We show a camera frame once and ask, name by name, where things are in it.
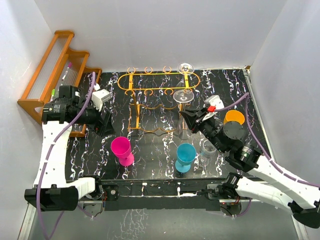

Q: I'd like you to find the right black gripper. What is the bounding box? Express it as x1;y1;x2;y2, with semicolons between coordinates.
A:
181;107;227;153

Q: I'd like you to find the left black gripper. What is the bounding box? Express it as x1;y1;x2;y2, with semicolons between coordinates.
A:
73;99;115;137

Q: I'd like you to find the clear flute glass front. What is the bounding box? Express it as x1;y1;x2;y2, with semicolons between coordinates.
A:
172;89;195;141

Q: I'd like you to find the clear flute glass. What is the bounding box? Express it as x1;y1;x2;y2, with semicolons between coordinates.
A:
175;62;195;89
172;89;195;141

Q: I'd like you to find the pink plastic wine glass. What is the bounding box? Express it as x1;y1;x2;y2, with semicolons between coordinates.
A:
110;136;134;167

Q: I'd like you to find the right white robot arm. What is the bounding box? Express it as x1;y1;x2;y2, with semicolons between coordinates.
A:
180;106;320;229

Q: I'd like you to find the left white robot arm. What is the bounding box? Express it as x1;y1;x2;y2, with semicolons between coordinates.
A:
24;84;115;212

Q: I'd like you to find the blue plastic wine glass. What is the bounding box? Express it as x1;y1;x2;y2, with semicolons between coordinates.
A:
175;143;197;173

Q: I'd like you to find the clear grey wine glass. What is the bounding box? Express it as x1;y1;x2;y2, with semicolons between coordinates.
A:
198;140;219;167

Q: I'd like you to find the orange plastic wine glass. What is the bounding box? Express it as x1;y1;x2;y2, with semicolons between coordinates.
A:
223;109;246;125

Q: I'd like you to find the green capped marker pen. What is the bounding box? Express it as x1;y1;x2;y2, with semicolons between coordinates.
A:
50;89;56;101

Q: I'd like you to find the pink capped marker pen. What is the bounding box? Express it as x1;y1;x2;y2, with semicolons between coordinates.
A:
61;62;73;81

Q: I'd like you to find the orange wooden stepped shelf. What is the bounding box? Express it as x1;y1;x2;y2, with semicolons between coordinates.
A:
17;30;102;124

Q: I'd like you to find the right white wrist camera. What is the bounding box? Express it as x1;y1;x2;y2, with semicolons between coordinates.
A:
204;95;225;120

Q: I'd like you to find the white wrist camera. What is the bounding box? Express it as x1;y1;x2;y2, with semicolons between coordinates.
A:
91;83;112;112
204;95;225;120

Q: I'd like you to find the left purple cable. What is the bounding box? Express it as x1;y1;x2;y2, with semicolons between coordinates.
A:
36;71;106;240

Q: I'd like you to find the purple cable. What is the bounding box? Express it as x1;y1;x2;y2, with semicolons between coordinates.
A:
214;92;320;221
36;71;106;240

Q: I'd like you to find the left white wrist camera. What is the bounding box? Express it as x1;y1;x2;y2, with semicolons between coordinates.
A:
91;83;112;112

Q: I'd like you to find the gold wire wine glass rack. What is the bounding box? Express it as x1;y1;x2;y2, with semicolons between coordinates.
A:
117;66;201;134

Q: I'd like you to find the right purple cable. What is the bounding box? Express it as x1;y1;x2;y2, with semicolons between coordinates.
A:
214;92;320;221

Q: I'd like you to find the black table front rail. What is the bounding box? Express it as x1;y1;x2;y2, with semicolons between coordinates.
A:
78;178;252;216

